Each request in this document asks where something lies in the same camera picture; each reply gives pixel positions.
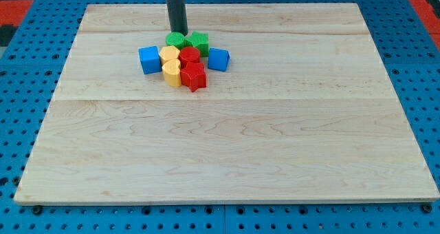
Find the green cylinder block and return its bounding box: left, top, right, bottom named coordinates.
left=165, top=32, right=186, bottom=50

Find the blue pentagon block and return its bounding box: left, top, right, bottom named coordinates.
left=208, top=47, right=230, bottom=72

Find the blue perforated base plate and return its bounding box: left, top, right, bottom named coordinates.
left=1, top=0, right=439, bottom=233

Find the blue cube block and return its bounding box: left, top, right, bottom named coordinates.
left=138, top=46, right=162, bottom=74

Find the yellow heart block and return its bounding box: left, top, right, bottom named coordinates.
left=162, top=59, right=182, bottom=87

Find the yellow hexagon block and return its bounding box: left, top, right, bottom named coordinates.
left=159, top=45, right=180, bottom=65

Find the green star block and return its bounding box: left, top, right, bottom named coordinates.
left=186, top=31, right=209, bottom=57

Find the light wooden board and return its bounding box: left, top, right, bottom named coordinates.
left=14, top=3, right=439, bottom=206

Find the red star block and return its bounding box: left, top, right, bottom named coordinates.
left=180, top=62, right=207, bottom=92

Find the red cylinder block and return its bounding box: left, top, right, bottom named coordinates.
left=179, top=47, right=200, bottom=69

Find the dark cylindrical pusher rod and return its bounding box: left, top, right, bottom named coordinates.
left=166, top=0, right=188, bottom=36

